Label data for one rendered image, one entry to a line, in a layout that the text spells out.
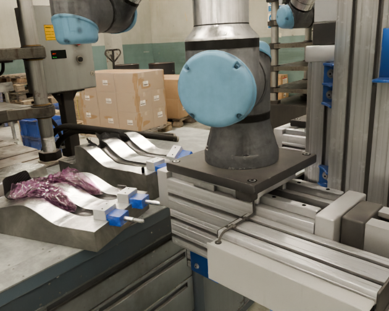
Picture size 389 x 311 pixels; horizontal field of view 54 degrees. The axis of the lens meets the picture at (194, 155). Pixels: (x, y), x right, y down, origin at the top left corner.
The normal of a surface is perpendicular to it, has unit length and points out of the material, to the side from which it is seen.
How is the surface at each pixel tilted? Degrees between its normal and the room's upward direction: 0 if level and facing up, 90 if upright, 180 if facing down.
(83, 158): 90
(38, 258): 0
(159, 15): 90
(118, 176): 90
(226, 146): 72
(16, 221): 90
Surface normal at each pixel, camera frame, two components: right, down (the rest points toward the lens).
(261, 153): 0.36, -0.05
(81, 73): 0.77, 0.14
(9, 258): -0.05, -0.96
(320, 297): -0.69, 0.24
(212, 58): -0.30, 0.41
